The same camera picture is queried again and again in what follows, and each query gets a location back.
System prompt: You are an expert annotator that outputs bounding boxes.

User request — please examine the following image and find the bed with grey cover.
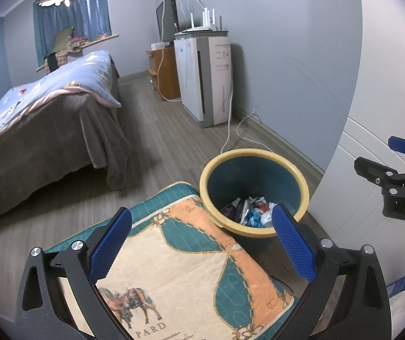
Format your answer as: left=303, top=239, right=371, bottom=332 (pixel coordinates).
left=0, top=58, right=133, bottom=224

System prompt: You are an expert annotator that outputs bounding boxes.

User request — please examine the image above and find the cream cloth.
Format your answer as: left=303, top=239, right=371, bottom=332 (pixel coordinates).
left=388, top=286, right=405, bottom=340

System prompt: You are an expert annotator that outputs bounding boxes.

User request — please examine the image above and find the teal bin with yellow rim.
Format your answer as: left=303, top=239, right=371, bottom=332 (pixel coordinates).
left=200, top=149, right=310, bottom=238

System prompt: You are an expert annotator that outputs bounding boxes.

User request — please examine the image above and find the olive cushion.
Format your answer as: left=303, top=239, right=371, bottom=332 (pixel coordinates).
left=53, top=26, right=75, bottom=52

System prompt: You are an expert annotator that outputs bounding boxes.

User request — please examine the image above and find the black upright object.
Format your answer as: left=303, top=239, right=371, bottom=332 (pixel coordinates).
left=46, top=53, right=60, bottom=73

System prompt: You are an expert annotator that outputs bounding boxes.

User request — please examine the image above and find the thick white cable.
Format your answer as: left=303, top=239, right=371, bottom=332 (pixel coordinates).
left=154, top=48, right=182, bottom=103

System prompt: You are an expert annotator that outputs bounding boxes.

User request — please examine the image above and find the white purifier cable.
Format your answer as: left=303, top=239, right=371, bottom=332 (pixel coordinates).
left=220, top=74, right=235, bottom=155

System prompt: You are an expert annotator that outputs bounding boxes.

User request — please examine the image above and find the blue curtain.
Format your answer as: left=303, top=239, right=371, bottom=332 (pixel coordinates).
left=33, top=0, right=113, bottom=64

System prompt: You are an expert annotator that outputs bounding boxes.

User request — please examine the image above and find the white air purifier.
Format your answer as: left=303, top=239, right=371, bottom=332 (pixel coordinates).
left=173, top=35, right=232, bottom=129

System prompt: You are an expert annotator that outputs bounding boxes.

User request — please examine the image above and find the window sill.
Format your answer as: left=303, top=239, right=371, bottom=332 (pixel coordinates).
left=36, top=34, right=119, bottom=72

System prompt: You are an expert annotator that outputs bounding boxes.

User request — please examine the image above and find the thin white cable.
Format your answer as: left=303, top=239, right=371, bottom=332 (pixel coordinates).
left=236, top=111, right=278, bottom=151

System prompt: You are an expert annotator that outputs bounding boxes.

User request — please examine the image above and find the black television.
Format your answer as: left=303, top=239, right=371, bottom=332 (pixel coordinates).
left=156, top=0, right=180, bottom=45

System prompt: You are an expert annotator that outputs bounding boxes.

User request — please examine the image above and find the blue printed duvet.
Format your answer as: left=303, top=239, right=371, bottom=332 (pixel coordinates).
left=0, top=50, right=122, bottom=163

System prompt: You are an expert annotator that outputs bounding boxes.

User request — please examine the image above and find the pink snack wrapper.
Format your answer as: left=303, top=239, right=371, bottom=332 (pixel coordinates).
left=221, top=198, right=248, bottom=222

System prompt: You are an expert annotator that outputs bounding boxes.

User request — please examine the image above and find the plaid cloth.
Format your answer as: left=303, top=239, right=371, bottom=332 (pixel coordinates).
left=55, top=39, right=87, bottom=65

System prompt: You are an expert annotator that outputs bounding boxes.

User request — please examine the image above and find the blue and white packet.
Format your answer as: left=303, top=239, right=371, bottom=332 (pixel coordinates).
left=388, top=268, right=405, bottom=296

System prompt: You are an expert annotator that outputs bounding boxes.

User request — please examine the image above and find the white plug cable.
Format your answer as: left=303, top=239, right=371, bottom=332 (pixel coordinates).
left=172, top=0, right=207, bottom=32

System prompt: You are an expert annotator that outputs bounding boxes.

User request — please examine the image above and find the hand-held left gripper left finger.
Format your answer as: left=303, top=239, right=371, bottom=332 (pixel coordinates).
left=14, top=206, right=133, bottom=340

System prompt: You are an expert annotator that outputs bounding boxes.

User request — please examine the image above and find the printed quilted mat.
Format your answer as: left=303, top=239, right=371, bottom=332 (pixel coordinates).
left=44, top=181, right=295, bottom=340

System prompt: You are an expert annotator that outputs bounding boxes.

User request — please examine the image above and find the wooden cabinet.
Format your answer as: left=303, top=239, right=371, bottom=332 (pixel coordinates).
left=146, top=44, right=182, bottom=102

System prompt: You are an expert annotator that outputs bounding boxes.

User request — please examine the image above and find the white router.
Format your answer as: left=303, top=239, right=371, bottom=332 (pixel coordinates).
left=181, top=7, right=228, bottom=36

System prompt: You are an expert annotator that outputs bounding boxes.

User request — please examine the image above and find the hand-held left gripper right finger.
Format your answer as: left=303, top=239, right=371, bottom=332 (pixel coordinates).
left=271, top=203, right=393, bottom=340

